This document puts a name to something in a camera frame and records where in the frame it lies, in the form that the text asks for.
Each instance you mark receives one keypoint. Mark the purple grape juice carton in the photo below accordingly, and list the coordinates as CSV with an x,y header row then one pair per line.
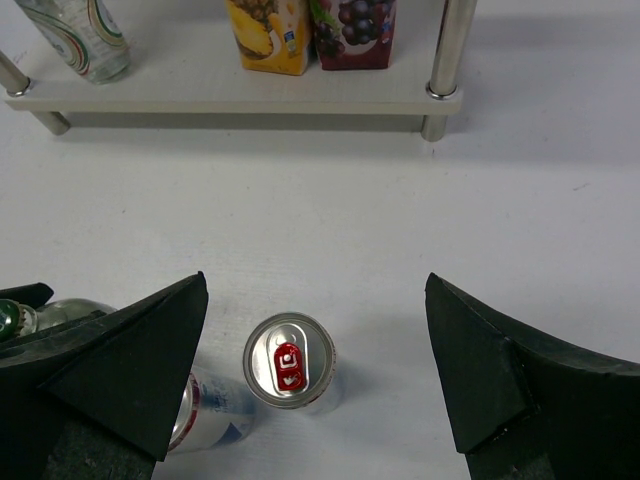
x,y
353,34

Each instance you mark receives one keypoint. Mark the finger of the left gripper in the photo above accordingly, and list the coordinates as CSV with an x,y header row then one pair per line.
x,y
37,294

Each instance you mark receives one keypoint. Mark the white two-tier shelf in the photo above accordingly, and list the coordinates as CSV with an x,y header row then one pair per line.
x,y
185,62

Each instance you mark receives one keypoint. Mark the yellow pineapple juice carton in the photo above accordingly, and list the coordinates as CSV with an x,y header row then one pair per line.
x,y
272,36

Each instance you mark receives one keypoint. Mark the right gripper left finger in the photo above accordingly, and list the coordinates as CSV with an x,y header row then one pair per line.
x,y
97,397

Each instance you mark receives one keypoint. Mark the blue silver energy drink can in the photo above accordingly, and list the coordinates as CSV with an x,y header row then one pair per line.
x,y
215,411

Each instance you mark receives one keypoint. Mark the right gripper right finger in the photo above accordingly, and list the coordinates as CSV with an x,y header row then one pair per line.
x,y
523,404

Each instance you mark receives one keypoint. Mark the clear glass water bottle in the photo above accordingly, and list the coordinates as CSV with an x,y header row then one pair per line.
x,y
84,34

